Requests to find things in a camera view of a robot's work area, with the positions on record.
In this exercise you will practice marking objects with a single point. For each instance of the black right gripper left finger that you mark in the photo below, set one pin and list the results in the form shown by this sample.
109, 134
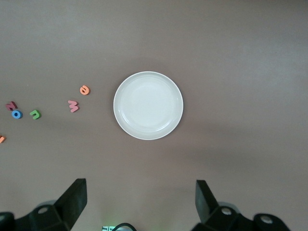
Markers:
60, 211

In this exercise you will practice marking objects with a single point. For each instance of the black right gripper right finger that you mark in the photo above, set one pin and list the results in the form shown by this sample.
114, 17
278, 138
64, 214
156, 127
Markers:
211, 216

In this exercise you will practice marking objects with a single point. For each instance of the green foam letter u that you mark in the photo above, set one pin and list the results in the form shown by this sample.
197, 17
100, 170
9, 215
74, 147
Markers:
32, 113

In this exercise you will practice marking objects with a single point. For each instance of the pink foam letter w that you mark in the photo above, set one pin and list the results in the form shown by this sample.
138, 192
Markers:
73, 106

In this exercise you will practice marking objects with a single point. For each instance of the orange foam letter e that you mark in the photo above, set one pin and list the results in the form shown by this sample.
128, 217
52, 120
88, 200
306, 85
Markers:
83, 92

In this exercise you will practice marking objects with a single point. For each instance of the orange foam letter v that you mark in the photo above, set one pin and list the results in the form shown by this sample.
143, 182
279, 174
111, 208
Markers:
2, 139

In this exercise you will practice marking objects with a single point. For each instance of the blue foam letter o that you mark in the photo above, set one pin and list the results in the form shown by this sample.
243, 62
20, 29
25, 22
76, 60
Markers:
13, 114

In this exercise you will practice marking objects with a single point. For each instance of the red letter r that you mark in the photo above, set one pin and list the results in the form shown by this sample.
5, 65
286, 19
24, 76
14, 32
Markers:
11, 106

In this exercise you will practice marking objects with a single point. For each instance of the beige brown round plate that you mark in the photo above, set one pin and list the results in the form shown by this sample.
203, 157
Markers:
148, 106

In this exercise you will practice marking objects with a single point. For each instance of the brown table cover sheet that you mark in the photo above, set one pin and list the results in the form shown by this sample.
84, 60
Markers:
216, 48

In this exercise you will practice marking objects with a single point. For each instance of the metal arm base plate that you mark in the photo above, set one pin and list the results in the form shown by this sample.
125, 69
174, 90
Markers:
108, 228

